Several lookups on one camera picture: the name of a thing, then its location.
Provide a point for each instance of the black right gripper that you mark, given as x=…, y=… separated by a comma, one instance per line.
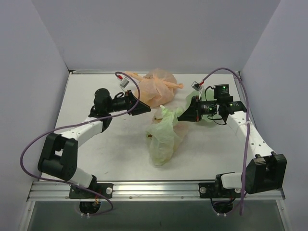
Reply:
x=197, y=109

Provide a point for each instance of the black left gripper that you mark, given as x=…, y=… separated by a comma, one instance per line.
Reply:
x=130, y=102

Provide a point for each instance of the green plastic bag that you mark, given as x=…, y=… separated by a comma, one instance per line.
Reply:
x=165, y=134

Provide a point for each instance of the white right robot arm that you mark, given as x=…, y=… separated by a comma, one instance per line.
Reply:
x=264, y=169

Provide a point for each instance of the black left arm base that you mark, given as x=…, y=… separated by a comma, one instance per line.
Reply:
x=94, y=200

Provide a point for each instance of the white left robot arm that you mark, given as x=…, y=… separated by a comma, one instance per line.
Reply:
x=59, y=154

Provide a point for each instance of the orange tied plastic bag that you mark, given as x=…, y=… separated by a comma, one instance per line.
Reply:
x=157, y=87

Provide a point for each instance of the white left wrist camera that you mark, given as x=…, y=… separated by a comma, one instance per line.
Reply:
x=123, y=83

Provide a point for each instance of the aluminium right side rail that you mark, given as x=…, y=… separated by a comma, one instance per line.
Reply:
x=247, y=101

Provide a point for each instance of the aluminium rail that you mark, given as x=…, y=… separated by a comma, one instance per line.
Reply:
x=123, y=191
x=247, y=101
x=85, y=72

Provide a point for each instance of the aluminium back rail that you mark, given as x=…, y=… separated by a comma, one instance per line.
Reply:
x=85, y=72

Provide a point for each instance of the aluminium front rail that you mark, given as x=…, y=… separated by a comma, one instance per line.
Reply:
x=123, y=191

